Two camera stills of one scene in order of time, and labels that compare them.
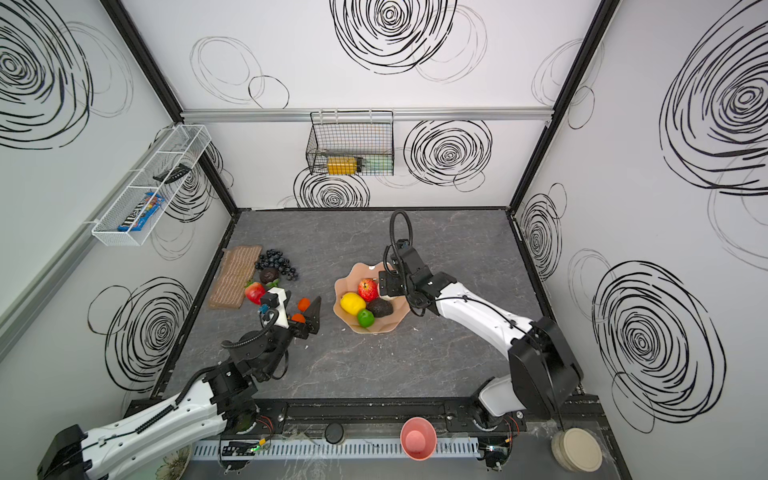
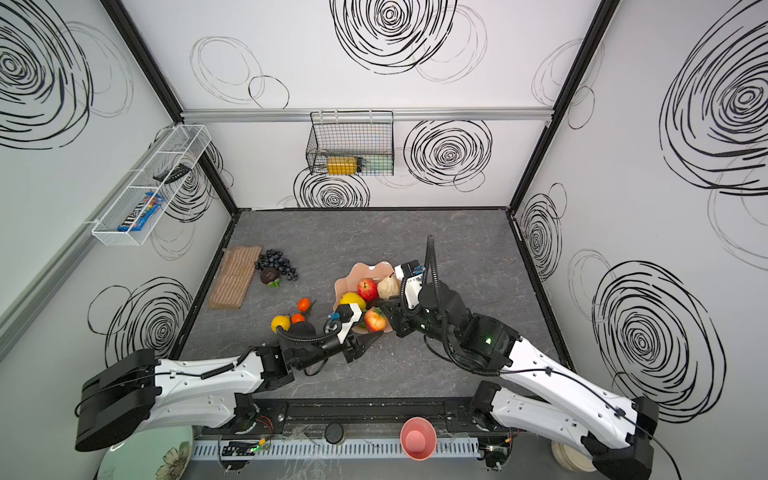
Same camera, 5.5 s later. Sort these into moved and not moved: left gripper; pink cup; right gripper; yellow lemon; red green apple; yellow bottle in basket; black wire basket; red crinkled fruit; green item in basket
Moved: left gripper; right gripper; red green apple
Not moved: red crinkled fruit; green item in basket; pink cup; black wire basket; yellow lemon; yellow bottle in basket
